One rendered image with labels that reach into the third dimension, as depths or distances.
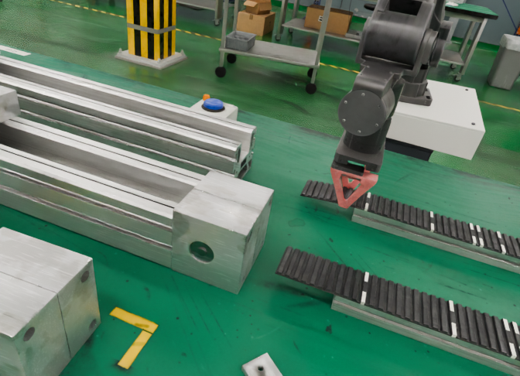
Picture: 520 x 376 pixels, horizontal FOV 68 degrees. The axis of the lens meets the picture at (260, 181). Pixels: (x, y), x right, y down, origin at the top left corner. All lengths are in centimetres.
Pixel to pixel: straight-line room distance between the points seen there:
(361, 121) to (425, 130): 50
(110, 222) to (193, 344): 18
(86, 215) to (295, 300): 29
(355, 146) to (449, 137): 44
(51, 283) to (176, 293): 16
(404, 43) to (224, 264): 34
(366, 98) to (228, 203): 20
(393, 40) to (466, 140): 51
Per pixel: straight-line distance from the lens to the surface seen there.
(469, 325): 51
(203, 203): 45
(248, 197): 47
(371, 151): 57
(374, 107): 47
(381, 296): 48
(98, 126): 72
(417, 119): 96
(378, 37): 52
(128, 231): 52
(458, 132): 98
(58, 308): 38
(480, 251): 67
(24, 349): 37
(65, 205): 55
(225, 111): 78
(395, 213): 63
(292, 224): 59
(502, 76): 552
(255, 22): 555
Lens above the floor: 114
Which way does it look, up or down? 32 degrees down
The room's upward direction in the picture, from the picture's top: 9 degrees clockwise
